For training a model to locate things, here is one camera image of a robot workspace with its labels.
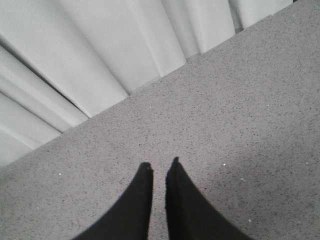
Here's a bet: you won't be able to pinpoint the light grey curtain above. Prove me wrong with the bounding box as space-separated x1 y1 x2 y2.
0 0 291 167

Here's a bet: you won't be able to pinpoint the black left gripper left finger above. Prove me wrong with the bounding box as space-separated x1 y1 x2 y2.
75 162 153 240

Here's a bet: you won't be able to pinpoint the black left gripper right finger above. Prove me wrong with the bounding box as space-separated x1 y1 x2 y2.
165 157 250 240

